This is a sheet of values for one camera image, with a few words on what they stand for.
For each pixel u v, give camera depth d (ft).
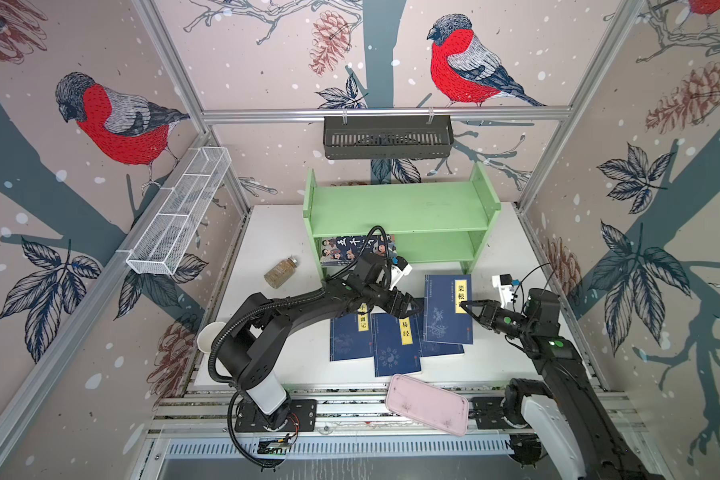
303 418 2.40
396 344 2.74
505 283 2.43
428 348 2.74
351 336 2.84
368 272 2.25
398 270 2.52
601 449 1.40
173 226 2.45
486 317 2.29
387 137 3.47
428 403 2.41
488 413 2.40
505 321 2.25
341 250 2.95
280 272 3.19
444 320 2.54
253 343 1.48
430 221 2.61
